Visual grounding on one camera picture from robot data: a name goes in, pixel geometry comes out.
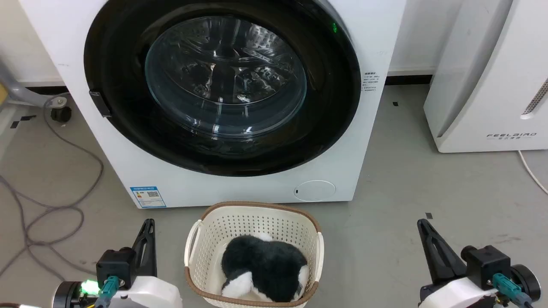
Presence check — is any teal plug left gripper cable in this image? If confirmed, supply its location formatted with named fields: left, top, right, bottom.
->
left=92, top=276, right=120, bottom=308

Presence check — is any grey chair base with caster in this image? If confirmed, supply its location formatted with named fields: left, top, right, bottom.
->
left=0, top=64, right=72, bottom=124

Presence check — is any white power cable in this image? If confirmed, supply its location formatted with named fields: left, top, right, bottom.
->
left=517, top=150, right=548, bottom=195

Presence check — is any black and white plush toy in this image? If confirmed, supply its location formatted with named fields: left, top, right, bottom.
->
left=220, top=233, right=310, bottom=303

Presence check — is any white air purifier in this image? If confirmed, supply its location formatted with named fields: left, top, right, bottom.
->
left=423, top=0, right=548, bottom=154

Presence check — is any teal plug gripper cable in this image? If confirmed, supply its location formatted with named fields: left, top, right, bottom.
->
left=92, top=276, right=120, bottom=308
left=491, top=274, right=533, bottom=308

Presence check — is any teal plug right gripper cable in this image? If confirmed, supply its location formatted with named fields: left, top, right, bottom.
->
left=491, top=274, right=533, bottom=308

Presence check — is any grey floor cable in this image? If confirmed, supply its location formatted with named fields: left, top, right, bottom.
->
left=0, top=96, right=104, bottom=281

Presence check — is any cream perforated laundry basket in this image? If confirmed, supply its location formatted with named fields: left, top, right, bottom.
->
left=184, top=201, right=325, bottom=308

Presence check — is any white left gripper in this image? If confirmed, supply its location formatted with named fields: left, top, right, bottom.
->
left=112, top=219, right=183, bottom=308

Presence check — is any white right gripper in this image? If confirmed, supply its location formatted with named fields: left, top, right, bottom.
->
left=417, top=219, right=499, bottom=308

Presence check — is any black round washer door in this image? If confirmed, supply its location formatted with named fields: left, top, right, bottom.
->
left=83, top=0, right=362, bottom=177

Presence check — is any white washing machine body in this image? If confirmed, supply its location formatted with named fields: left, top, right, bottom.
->
left=18, top=0, right=406, bottom=209

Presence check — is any round white filter cover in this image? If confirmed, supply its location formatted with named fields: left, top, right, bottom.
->
left=294, top=180, right=337, bottom=202

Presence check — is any blue energy label sticker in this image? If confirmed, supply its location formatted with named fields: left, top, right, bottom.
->
left=130, top=186, right=167, bottom=209

